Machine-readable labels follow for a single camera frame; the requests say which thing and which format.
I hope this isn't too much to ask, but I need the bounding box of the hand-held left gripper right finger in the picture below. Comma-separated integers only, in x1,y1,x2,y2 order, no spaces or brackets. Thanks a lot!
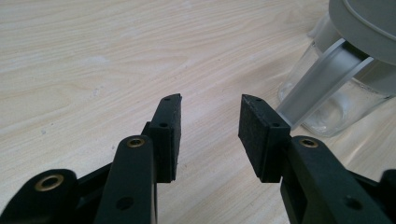
237,93,393,224

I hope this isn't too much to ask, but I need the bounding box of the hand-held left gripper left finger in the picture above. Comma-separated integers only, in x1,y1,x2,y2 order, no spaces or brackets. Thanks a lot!
92,92,183,224

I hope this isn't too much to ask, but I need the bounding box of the clear pitcher with grey lid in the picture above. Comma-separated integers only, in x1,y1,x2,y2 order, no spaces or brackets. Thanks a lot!
275,0,396,138

